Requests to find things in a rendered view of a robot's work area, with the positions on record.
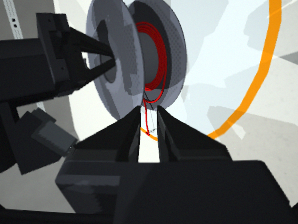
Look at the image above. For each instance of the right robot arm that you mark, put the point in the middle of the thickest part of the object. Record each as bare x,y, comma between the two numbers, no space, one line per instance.
36,141

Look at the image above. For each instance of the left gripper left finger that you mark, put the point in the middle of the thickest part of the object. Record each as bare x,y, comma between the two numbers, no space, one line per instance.
112,142

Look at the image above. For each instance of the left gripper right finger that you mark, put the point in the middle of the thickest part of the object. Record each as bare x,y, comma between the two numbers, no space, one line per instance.
185,143

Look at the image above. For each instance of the red wire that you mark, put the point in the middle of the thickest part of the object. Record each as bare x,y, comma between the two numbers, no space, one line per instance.
162,66

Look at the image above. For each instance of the orange painted ring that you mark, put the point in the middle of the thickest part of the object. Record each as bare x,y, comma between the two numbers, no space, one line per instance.
276,7

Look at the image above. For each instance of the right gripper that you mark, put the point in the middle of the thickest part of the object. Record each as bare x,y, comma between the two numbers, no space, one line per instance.
53,29

